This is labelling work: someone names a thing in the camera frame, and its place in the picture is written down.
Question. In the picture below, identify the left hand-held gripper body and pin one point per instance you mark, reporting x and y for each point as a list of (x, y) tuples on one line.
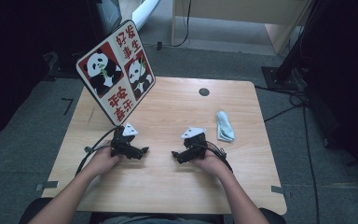
[(121, 146)]

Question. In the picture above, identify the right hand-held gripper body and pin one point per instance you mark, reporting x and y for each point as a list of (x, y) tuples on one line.
[(196, 144)]

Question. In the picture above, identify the light blue cloth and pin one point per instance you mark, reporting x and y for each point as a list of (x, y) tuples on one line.
[(225, 127)]

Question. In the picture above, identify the panda print board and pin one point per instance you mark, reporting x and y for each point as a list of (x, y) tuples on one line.
[(118, 77)]

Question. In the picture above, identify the person's left hand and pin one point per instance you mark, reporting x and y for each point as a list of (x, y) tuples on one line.
[(101, 161)]

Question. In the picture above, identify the person's right hand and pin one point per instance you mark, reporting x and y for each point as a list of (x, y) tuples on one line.
[(214, 165)]

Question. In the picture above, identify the person's grey clothing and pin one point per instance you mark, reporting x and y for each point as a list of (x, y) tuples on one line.
[(155, 220)]

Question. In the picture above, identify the grey tape strip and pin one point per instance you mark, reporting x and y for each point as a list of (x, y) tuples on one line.
[(47, 185), (277, 189)]

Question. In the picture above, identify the black flat floor base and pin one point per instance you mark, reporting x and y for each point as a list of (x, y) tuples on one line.
[(62, 70)]

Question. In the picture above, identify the black floor plug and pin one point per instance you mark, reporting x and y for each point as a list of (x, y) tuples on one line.
[(159, 45)]

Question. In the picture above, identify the black stand with base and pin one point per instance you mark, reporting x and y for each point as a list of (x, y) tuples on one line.
[(281, 77)]

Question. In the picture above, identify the black monitor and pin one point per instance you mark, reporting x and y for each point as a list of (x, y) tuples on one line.
[(105, 15)]

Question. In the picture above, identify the white curved panel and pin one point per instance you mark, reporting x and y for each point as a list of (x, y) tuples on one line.
[(146, 12)]

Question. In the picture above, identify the light wooden cabinet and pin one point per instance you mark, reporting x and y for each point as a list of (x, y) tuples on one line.
[(230, 9)]

